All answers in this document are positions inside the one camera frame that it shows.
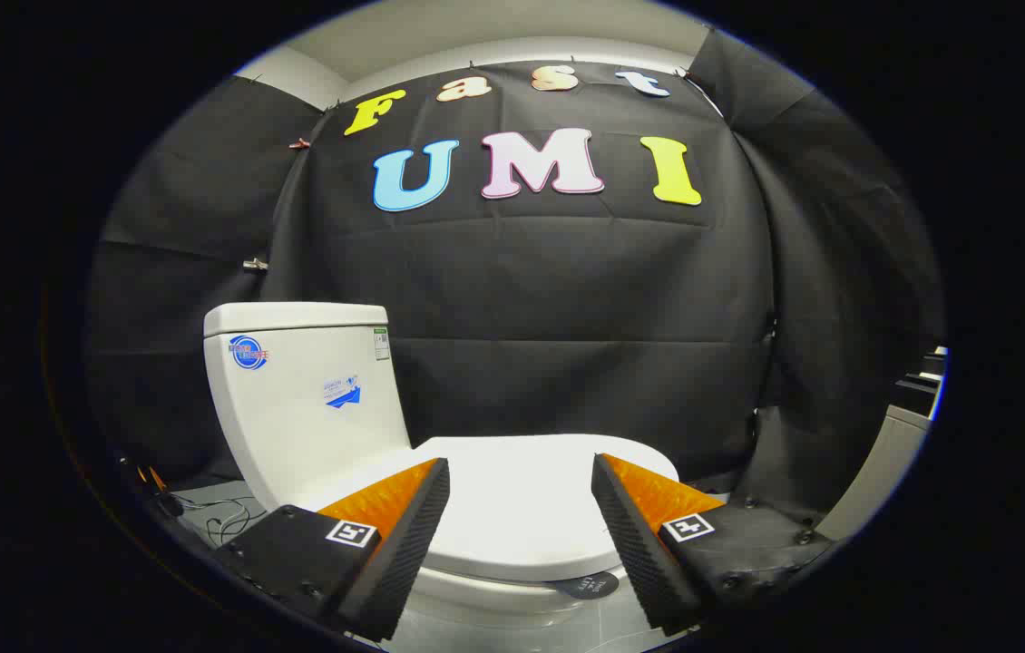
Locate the white cabinet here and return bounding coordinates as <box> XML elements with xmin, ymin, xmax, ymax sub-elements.
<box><xmin>816</xmin><ymin>405</ymin><xmax>935</xmax><ymax>542</ymax></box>

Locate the white toilet lid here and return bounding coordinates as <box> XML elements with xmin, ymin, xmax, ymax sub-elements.
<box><xmin>308</xmin><ymin>434</ymin><xmax>681</xmax><ymax>584</ymax></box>

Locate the thin black floor cable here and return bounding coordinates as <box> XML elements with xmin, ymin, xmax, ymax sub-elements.
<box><xmin>170</xmin><ymin>494</ymin><xmax>252</xmax><ymax>548</ymax></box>

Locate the black backdrop cloth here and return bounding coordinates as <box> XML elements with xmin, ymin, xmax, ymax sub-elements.
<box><xmin>84</xmin><ymin>25</ymin><xmax>947</xmax><ymax>509</ymax></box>

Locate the dark round floor sticker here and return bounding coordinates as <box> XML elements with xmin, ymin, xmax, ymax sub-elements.
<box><xmin>553</xmin><ymin>571</ymin><xmax>620</xmax><ymax>601</ymax></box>

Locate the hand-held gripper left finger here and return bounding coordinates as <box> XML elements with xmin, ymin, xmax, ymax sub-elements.
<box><xmin>215</xmin><ymin>456</ymin><xmax>451</xmax><ymax>643</ymax></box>

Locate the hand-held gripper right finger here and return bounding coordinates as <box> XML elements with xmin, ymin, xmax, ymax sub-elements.
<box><xmin>591</xmin><ymin>453</ymin><xmax>840</xmax><ymax>638</ymax></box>

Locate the white ceramic toilet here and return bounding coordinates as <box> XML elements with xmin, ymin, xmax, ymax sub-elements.
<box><xmin>203</xmin><ymin>302</ymin><xmax>640</xmax><ymax>636</ymax></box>

